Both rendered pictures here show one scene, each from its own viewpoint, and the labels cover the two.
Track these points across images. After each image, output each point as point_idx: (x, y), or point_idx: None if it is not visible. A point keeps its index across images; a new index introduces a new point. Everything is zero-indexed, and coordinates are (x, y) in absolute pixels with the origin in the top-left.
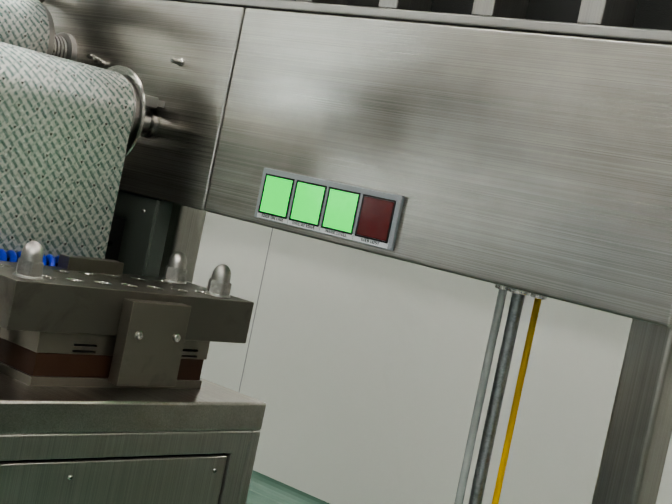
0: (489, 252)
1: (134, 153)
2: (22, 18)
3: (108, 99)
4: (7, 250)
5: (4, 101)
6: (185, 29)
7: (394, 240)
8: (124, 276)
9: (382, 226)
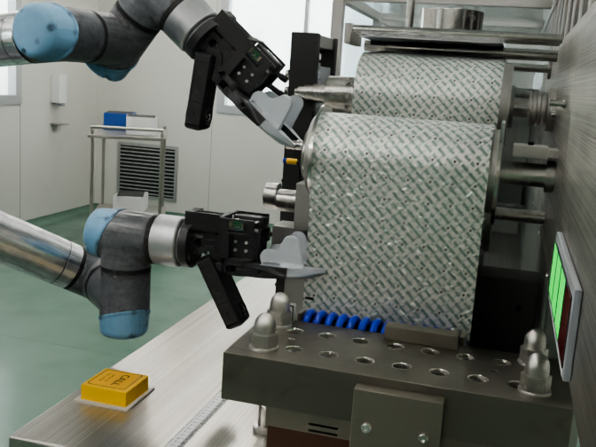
0: (594, 430)
1: (549, 210)
2: (469, 83)
3: (453, 157)
4: (350, 313)
5: (327, 171)
6: (570, 64)
7: (568, 364)
8: (456, 351)
9: (563, 338)
